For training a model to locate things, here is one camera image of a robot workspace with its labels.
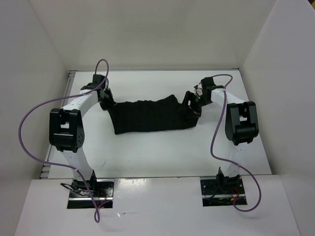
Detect purple cable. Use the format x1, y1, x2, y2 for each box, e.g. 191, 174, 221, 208
209, 74, 261, 212
18, 59, 110, 223

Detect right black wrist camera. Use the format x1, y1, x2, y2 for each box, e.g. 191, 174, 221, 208
200, 77, 216, 89

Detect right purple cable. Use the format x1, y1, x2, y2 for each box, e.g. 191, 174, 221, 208
209, 74, 261, 212

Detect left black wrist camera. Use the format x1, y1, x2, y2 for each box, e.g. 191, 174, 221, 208
92, 74, 108, 86

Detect black pleated skirt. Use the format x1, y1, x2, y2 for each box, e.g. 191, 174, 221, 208
108, 94, 197, 135

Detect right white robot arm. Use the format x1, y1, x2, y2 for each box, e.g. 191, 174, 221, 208
182, 86, 259, 193

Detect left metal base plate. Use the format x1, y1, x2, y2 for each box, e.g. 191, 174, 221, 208
61, 178, 115, 209

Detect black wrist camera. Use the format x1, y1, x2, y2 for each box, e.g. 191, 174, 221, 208
92, 74, 108, 86
200, 77, 216, 89

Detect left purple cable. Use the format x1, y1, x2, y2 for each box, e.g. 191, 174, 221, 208
18, 59, 110, 223

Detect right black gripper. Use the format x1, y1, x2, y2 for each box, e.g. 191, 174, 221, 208
177, 90, 212, 119

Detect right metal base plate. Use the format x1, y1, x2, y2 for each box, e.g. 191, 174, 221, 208
200, 178, 247, 207

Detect metal base plate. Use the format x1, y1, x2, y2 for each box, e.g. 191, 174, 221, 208
61, 178, 115, 209
200, 178, 247, 207

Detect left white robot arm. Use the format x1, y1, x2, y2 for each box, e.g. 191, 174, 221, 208
49, 85, 114, 197

